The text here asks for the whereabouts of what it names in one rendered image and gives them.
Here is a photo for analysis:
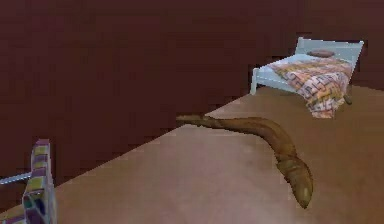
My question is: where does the colourful patterned blanket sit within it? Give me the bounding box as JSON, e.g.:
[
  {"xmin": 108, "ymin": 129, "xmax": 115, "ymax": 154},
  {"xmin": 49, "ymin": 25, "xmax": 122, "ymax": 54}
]
[{"xmin": 268, "ymin": 57, "xmax": 354, "ymax": 120}]

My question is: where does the pale blue bed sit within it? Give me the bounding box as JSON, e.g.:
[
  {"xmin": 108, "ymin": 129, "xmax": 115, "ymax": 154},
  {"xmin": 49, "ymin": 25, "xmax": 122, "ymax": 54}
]
[{"xmin": 249, "ymin": 36, "xmax": 365, "ymax": 106}]

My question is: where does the brown round pillow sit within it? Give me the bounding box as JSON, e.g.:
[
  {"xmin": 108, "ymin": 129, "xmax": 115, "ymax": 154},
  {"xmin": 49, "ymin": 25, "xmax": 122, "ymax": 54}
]
[{"xmin": 307, "ymin": 48, "xmax": 336, "ymax": 59}]

